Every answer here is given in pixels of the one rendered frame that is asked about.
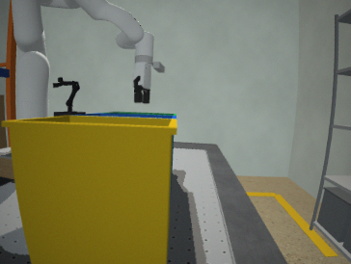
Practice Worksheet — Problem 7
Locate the yellow bin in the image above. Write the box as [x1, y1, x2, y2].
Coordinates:
[10, 116, 177, 264]

